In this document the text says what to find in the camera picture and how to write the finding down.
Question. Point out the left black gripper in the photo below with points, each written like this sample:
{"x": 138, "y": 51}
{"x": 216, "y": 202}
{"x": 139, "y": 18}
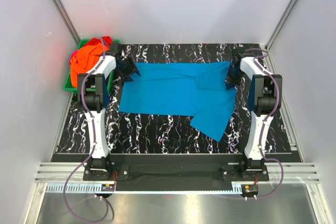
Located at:
{"x": 131, "y": 70}

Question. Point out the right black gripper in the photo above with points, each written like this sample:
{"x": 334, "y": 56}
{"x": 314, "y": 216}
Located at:
{"x": 230, "y": 83}

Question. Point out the blue t shirt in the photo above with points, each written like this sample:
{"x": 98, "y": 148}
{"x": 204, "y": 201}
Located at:
{"x": 185, "y": 89}

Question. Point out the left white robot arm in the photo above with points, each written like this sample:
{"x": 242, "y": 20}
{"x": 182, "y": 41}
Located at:
{"x": 93, "y": 96}

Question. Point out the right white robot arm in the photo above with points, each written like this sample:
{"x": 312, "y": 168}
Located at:
{"x": 264, "y": 101}

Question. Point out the red t shirt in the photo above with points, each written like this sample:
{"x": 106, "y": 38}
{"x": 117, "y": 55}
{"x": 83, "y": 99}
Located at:
{"x": 105, "y": 40}

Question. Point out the orange t shirt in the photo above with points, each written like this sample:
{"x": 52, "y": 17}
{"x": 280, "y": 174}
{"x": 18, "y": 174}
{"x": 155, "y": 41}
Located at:
{"x": 84, "y": 60}

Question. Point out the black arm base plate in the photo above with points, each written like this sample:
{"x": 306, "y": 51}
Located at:
{"x": 228, "y": 167}

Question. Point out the white slotted cable duct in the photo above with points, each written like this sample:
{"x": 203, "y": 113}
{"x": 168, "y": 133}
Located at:
{"x": 225, "y": 188}

